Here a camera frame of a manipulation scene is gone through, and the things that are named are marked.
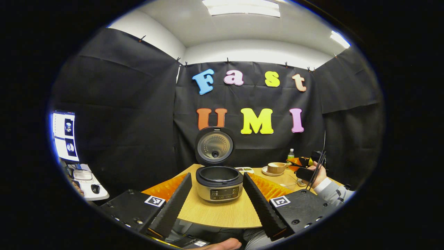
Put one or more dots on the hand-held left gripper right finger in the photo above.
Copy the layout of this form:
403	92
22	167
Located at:
260	205

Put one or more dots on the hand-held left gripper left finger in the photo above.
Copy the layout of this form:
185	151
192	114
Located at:
173	205

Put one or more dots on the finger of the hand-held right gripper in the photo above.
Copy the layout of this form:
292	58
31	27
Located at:
298	162

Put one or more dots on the wooden spoon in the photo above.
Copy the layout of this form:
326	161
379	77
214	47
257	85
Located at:
275	169

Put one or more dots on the silver black rice cooker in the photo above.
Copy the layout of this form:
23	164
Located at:
218	191

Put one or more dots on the green label drink bottle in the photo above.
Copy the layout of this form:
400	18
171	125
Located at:
290	154

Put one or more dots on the white round plate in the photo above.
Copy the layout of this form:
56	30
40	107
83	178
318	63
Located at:
265	172

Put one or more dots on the person's gray clothing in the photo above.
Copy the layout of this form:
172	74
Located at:
256	241

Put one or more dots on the white divided snack dish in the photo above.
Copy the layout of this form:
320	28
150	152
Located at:
246	170

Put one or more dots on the white side table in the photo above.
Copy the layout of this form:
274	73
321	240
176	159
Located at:
100	197

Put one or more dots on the black computer mouse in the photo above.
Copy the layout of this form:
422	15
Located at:
95	189

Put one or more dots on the white keyboard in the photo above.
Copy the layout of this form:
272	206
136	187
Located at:
83	175

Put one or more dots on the small ceiling light panel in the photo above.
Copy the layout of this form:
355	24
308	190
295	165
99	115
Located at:
340	39

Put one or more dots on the computer monitor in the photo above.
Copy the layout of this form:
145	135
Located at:
60	139

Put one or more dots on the large ceiling light panel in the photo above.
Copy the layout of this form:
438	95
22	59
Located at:
242	7

